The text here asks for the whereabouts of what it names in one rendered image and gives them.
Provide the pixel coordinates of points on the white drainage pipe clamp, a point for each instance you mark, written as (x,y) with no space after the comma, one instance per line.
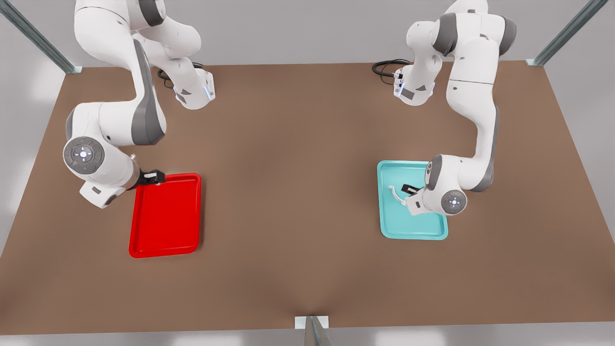
(396,194)

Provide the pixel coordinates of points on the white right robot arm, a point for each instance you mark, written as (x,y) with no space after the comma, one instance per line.
(115,122)

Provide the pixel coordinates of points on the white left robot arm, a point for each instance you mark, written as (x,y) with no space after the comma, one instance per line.
(473,86)

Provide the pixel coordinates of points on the teal rectangular tray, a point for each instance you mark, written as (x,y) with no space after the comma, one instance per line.
(408,221)

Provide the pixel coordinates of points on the red rectangular tray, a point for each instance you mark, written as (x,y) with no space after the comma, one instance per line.
(166,216)

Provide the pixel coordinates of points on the silver frame post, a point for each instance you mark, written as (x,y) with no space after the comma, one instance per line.
(38,36)
(567,31)
(313,330)

